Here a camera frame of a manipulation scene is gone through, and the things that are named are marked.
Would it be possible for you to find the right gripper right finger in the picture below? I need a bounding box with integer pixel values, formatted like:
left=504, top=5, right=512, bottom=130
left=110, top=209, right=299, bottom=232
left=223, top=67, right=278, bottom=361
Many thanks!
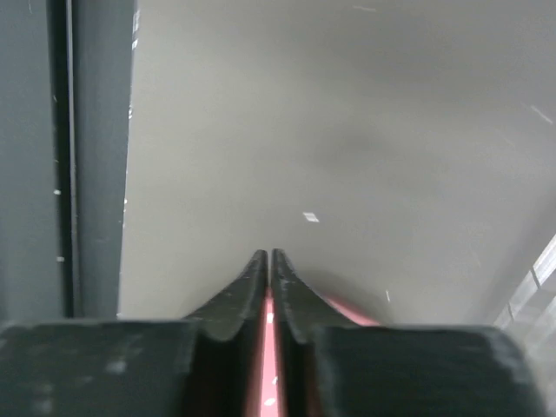
left=271, top=249, right=547, bottom=416

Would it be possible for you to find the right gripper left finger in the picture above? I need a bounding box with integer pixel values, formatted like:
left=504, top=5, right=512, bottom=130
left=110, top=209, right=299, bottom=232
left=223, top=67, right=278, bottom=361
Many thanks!
left=1, top=250, right=268, bottom=416

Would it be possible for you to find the pink polka dot plate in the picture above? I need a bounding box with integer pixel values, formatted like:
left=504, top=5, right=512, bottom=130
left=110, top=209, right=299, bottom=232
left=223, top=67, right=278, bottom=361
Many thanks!
left=252, top=286, right=383, bottom=417

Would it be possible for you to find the metal wire dish rack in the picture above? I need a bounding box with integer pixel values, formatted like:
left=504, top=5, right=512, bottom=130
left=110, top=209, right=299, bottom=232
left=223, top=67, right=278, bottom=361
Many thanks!
left=493, top=233, right=556, bottom=331

